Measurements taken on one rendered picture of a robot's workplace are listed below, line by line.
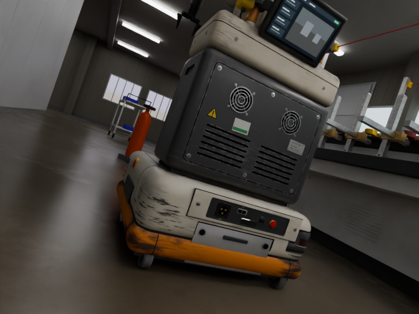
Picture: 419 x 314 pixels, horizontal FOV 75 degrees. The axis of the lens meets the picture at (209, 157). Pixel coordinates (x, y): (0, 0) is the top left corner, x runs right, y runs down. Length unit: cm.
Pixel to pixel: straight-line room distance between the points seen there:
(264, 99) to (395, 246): 137
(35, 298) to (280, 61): 91
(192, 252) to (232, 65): 58
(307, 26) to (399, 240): 143
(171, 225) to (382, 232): 155
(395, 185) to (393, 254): 43
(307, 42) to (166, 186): 66
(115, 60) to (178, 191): 1243
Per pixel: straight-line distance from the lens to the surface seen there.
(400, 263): 202
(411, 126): 158
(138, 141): 308
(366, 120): 174
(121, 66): 1308
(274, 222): 93
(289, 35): 100
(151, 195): 77
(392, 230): 206
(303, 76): 105
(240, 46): 93
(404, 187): 184
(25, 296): 69
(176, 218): 79
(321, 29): 105
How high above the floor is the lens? 37
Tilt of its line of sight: 1 degrees down
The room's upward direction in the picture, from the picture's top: 19 degrees clockwise
